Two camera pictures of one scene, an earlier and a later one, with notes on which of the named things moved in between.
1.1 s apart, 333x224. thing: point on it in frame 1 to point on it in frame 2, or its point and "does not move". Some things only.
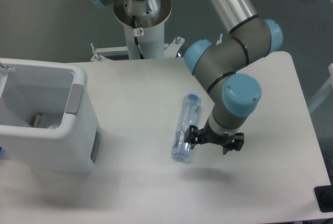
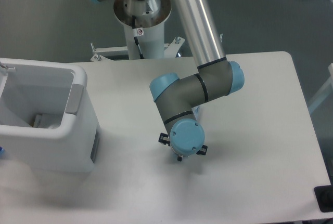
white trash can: [48, 121] does not move
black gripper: [205, 135] to [165, 139]
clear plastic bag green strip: [53, 126] does not move
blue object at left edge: [2, 153] does not move
